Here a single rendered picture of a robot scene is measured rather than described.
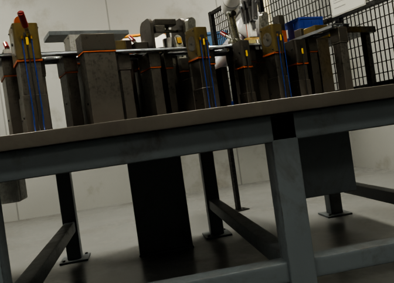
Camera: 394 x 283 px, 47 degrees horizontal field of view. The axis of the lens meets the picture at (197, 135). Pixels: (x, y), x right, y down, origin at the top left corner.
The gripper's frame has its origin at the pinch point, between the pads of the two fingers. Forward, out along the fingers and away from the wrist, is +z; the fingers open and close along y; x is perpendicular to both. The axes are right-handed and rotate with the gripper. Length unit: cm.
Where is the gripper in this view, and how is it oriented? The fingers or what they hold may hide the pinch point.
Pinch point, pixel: (251, 30)
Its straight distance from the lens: 221.3
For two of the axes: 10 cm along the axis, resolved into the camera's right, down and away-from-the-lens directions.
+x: 8.7, -1.3, 4.7
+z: 1.4, 9.9, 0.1
